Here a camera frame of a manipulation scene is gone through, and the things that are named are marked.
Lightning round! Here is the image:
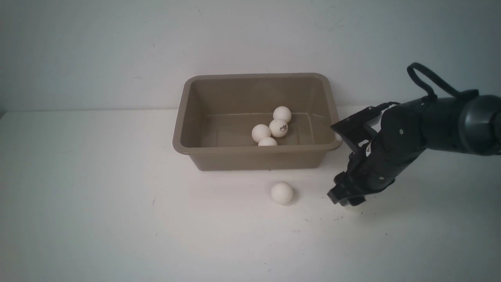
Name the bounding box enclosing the black cable viewer right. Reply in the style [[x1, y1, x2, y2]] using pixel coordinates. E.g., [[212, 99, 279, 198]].
[[406, 62, 479, 101]]

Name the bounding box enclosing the white ball front lowest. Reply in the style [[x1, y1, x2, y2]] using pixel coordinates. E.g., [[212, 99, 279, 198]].
[[258, 137, 278, 146]]

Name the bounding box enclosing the tan plastic storage bin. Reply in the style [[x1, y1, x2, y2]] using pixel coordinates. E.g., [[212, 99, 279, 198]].
[[173, 73, 342, 171]]

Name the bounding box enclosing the black gripper finger viewer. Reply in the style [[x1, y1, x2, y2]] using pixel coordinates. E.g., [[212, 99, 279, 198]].
[[340, 192, 367, 207], [327, 184, 352, 205]]

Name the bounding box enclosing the black gripper body viewer right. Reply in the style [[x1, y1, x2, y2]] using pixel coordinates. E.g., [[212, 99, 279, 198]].
[[333, 139, 424, 194]]

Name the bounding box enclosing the white ball with black mark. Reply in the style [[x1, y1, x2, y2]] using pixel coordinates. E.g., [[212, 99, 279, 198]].
[[272, 107, 292, 123]]

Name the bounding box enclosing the black wrist camera viewer right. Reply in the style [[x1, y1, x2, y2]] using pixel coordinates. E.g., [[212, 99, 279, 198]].
[[330, 107, 382, 154]]

